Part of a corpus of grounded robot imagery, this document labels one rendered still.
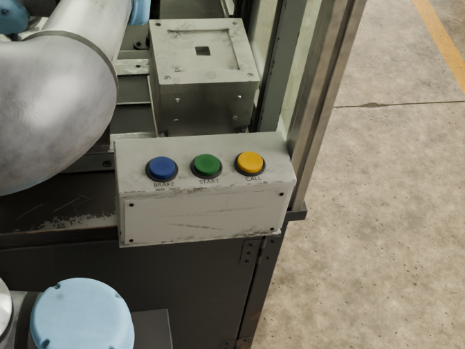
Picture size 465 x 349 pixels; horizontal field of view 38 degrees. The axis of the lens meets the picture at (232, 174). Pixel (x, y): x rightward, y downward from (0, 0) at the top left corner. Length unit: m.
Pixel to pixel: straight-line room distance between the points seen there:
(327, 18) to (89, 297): 0.47
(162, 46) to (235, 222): 0.35
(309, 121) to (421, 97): 1.69
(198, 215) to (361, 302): 1.04
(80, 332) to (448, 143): 1.96
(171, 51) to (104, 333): 0.60
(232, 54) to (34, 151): 0.82
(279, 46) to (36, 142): 0.66
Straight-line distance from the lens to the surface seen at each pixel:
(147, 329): 1.08
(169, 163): 1.06
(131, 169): 1.07
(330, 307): 2.03
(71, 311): 0.84
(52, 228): 1.19
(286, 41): 1.08
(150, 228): 1.12
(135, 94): 1.39
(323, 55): 0.97
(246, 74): 1.23
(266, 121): 1.20
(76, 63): 0.53
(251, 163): 1.08
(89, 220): 1.19
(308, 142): 1.11
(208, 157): 1.08
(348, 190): 2.30
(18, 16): 0.87
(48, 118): 0.49
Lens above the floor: 1.71
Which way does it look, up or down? 49 degrees down
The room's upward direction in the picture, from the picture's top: 10 degrees clockwise
